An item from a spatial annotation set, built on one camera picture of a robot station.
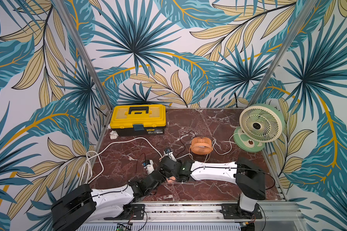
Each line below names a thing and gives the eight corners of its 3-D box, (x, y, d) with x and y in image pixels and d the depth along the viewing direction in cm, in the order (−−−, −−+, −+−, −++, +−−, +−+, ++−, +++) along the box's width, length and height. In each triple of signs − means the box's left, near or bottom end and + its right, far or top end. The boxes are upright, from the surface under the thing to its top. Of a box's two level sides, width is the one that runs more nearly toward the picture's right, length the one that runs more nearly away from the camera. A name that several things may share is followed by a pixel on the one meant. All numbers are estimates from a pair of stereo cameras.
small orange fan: (190, 156, 94) (193, 147, 85) (190, 145, 100) (192, 135, 90) (209, 156, 95) (213, 147, 85) (207, 145, 100) (211, 135, 90)
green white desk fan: (237, 155, 97) (260, 125, 71) (231, 134, 107) (249, 102, 82) (259, 155, 97) (290, 126, 71) (251, 134, 107) (276, 102, 82)
